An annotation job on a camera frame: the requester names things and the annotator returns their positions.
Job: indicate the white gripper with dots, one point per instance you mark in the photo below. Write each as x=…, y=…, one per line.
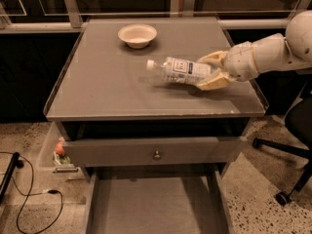
x=241, y=62

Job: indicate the clear plastic water bottle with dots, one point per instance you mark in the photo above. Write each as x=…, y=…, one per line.
x=176, y=70

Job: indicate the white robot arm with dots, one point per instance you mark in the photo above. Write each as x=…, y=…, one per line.
x=292, y=51

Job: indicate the grey drawer cabinet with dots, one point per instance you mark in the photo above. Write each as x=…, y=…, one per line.
x=106, y=92

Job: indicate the grey top drawer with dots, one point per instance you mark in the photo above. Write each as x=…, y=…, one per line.
x=139, y=151

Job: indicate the grey drawer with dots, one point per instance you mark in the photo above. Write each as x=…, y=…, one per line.
x=139, y=151
x=145, y=202

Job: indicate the round metal drawer knob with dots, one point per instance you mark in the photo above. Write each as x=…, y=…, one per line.
x=157, y=155

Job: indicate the grey middle drawer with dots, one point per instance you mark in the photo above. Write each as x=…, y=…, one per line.
x=145, y=202

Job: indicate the white paper bowl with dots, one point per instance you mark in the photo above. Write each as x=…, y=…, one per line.
x=137, y=36

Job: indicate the black office chair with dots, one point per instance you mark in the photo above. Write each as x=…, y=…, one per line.
x=298, y=121

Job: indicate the orange toy fruit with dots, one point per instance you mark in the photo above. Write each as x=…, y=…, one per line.
x=59, y=149

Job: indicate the green white packet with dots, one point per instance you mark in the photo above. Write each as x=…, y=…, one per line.
x=61, y=159

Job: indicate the black metal stand leg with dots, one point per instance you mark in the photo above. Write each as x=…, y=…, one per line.
x=8, y=174

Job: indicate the right metal railing bracket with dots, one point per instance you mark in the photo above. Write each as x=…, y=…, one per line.
x=300, y=6

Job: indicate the left metal railing bracket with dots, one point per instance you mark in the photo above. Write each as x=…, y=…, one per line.
x=73, y=13

